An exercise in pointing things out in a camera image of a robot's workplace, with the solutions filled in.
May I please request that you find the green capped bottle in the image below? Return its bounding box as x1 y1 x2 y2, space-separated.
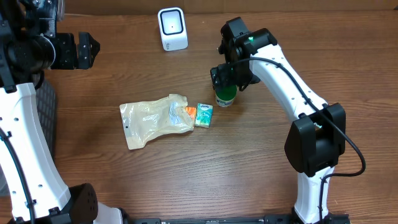
215 85 237 107

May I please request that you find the teal tissue pack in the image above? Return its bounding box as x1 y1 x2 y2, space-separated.
195 103 213 128

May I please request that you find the orange tissue pack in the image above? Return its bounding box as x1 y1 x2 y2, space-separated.
185 106 197 121

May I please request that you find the beige plastic pouch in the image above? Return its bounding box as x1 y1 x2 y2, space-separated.
119 94 194 150

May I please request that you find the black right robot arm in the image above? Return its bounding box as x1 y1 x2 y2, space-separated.
210 17 349 223

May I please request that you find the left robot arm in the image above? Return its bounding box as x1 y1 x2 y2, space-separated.
1 0 129 223

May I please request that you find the white barcode scanner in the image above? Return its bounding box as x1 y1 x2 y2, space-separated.
157 7 188 52

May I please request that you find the cardboard backdrop panel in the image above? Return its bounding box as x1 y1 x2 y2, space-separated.
65 0 397 16

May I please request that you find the grey plastic mesh basket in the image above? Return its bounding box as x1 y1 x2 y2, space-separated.
36 80 58 159

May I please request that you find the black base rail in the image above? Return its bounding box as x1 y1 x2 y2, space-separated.
124 213 351 224

